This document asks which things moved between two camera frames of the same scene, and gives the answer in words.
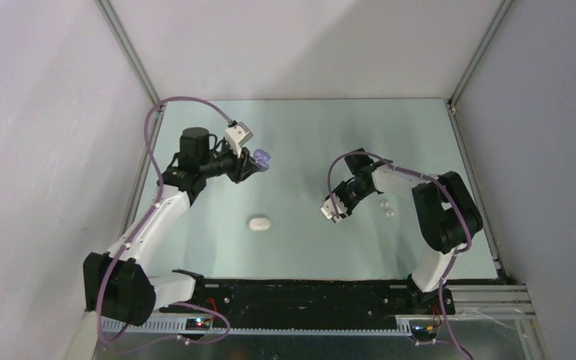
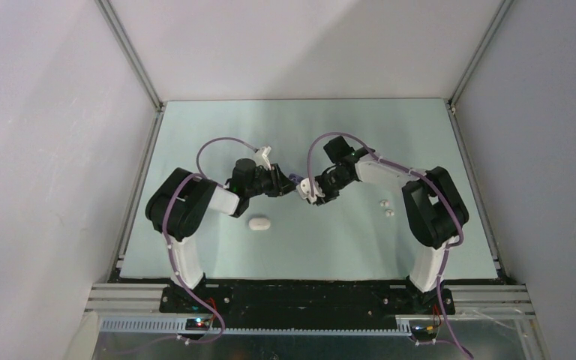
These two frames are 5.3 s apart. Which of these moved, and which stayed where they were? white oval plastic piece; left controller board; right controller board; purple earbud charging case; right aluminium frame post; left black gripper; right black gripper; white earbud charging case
Moved: left black gripper; white oval plastic piece; right black gripper; purple earbud charging case
Stayed: right aluminium frame post; white earbud charging case; right controller board; left controller board
